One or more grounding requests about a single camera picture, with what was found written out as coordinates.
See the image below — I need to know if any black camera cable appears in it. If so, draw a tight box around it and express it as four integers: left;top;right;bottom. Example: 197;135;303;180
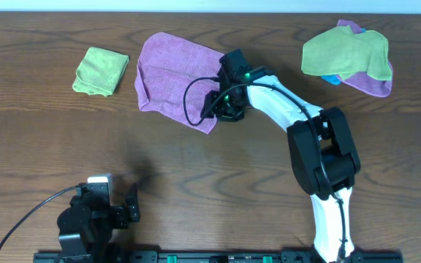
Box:
0;185;82;263
183;75;347;256

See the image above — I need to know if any purple cloth in pile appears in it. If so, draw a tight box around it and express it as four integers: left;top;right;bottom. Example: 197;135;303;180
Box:
336;20;393;98

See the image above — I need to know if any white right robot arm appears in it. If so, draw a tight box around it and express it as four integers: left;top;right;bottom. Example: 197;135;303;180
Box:
201;50;360;262

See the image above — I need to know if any purple microfiber cloth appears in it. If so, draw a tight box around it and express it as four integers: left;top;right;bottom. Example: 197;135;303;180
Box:
134;32;224;126

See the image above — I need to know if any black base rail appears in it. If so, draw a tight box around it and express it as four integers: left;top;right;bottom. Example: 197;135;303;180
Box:
33;250;403;263

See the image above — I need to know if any black left camera cable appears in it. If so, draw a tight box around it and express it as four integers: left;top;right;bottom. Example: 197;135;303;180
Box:
0;185;82;263

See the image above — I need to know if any blue cloth in pile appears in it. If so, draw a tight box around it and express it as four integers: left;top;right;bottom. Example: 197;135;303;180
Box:
321;75;342;85

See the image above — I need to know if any folded green cloth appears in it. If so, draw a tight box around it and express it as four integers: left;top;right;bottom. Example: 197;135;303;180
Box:
72;47;129;97

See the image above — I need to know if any black right camera cable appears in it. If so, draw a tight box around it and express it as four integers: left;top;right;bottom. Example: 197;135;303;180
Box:
183;75;347;256

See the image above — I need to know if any crumpled green cloth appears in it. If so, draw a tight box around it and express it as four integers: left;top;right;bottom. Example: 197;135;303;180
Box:
301;26;392;81

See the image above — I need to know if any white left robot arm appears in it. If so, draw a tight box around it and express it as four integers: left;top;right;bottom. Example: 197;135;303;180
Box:
54;183;140;263

